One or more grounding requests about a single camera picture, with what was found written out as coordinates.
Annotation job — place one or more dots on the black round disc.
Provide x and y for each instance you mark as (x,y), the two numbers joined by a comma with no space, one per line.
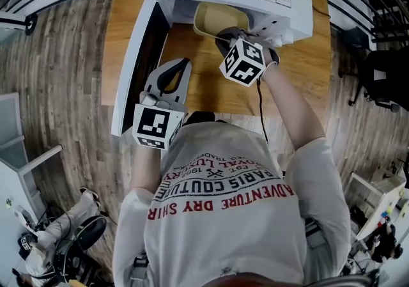
(30,23)

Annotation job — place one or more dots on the person's right forearm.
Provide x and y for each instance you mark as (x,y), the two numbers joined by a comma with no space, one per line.
(294,110)

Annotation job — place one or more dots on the wooden table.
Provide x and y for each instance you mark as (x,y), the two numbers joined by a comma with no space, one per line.
(207,71)

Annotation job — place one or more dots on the black round stool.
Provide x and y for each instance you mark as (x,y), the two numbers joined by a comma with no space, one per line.
(91,231)

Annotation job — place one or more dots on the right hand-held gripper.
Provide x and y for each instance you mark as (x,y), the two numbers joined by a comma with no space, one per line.
(244,62)

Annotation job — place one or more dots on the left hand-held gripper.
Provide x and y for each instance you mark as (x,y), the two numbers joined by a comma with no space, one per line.
(153,126)

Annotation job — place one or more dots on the person's white printed shirt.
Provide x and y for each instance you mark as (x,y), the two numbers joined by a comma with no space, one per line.
(223,231)

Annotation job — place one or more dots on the yellow bowl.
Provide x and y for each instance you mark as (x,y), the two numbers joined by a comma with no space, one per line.
(220,18)

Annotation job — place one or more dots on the white frame desk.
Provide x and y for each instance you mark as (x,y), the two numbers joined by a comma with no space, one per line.
(16,151)

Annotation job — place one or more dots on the person's left forearm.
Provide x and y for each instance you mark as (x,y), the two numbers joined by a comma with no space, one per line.
(145,167)

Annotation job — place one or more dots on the white side table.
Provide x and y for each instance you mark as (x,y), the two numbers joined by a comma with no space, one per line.
(375,202)

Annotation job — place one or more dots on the black office chair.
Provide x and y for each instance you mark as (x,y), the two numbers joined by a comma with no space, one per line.
(383,78)

